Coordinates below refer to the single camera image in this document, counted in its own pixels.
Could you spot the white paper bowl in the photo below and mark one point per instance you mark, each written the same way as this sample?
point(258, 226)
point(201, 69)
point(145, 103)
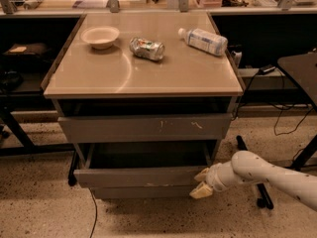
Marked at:
point(100, 38)

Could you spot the black power adapter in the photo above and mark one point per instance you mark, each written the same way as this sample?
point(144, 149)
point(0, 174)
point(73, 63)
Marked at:
point(266, 69)

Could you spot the grey drawer cabinet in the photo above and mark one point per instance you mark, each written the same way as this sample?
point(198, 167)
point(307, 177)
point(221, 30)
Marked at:
point(115, 82)

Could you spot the dark round side table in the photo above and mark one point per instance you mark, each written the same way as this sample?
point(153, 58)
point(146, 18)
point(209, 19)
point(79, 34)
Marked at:
point(303, 71)

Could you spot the black table leg bar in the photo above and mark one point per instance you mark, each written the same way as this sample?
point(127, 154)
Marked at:
point(264, 200)

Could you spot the grey drawer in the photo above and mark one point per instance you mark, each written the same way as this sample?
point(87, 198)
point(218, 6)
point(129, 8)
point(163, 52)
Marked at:
point(145, 164)
point(144, 128)

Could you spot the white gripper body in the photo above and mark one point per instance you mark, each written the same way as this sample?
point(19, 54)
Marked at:
point(214, 178)

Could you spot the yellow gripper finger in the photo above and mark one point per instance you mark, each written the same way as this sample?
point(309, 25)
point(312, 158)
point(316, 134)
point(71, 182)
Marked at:
point(201, 191)
point(202, 175)

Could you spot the grey top drawer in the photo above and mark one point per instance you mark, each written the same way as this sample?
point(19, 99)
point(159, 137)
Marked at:
point(144, 128)

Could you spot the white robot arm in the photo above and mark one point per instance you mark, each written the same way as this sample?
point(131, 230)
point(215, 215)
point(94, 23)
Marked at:
point(246, 167)

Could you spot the clear plastic water bottle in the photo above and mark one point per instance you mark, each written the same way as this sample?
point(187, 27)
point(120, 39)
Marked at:
point(205, 41)

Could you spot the crushed silver can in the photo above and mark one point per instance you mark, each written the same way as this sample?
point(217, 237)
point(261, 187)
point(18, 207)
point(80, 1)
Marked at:
point(146, 49)

